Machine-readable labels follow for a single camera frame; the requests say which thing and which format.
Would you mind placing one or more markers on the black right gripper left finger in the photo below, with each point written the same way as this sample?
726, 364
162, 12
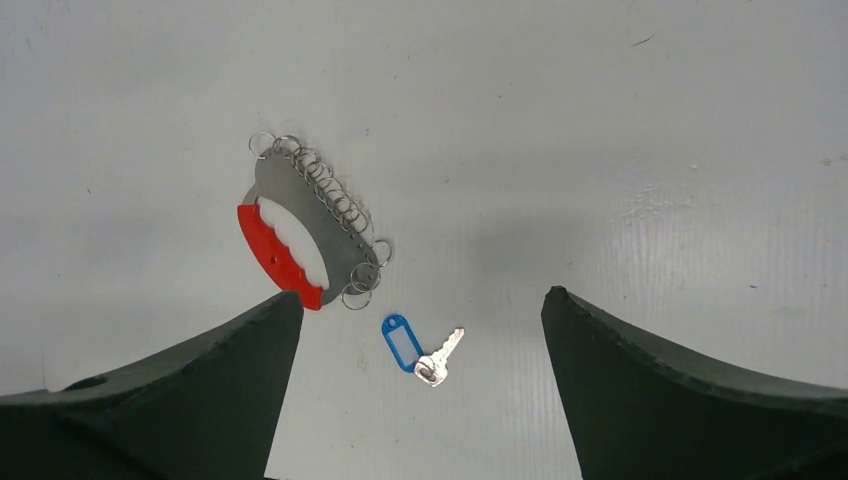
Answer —
206, 408

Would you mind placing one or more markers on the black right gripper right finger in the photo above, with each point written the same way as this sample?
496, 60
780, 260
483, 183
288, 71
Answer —
640, 406

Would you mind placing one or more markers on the metal key holder red handle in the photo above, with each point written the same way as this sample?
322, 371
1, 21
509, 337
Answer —
306, 231

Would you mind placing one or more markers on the silver key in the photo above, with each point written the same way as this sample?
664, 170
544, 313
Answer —
432, 369

